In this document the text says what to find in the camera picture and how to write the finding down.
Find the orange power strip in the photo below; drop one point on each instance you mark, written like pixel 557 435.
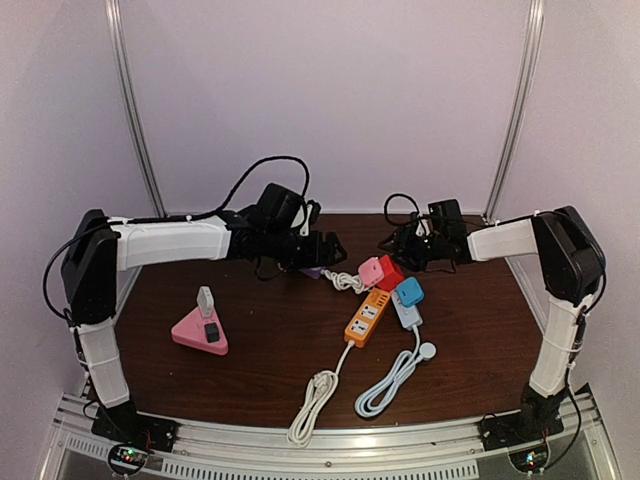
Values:
pixel 364 322

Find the right aluminium post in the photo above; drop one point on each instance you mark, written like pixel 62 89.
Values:
pixel 527 70

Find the light blue power strip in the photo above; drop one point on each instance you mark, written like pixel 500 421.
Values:
pixel 409 317

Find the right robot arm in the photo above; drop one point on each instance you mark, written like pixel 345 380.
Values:
pixel 572 263

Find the aluminium front rail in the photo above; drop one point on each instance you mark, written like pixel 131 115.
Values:
pixel 442 450

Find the white charger plug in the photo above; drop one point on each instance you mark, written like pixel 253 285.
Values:
pixel 205 302

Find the pink triangular socket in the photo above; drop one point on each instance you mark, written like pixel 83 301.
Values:
pixel 190 332

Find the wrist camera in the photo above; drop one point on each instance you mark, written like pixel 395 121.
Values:
pixel 280 209
pixel 445 212

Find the blue square plug adapter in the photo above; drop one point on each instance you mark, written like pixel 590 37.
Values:
pixel 410 292

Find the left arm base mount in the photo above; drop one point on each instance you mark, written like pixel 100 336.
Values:
pixel 124 424

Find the pink square plug adapter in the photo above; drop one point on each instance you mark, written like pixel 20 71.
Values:
pixel 371 272

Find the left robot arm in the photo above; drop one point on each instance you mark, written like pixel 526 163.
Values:
pixel 105 246

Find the aluminium post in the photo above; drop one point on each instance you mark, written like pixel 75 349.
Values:
pixel 527 70
pixel 132 114

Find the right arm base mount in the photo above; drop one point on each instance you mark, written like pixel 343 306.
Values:
pixel 536 418

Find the red cube socket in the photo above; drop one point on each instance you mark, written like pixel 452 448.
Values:
pixel 392 274

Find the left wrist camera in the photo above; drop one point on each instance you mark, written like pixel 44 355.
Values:
pixel 280 209

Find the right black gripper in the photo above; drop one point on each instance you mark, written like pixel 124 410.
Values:
pixel 403 243

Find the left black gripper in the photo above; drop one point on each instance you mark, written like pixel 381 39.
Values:
pixel 315 258

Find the purple power strip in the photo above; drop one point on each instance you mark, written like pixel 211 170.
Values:
pixel 315 272

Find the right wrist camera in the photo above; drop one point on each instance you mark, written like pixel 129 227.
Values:
pixel 445 212

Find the left aluminium post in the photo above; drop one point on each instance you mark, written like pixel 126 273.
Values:
pixel 132 114

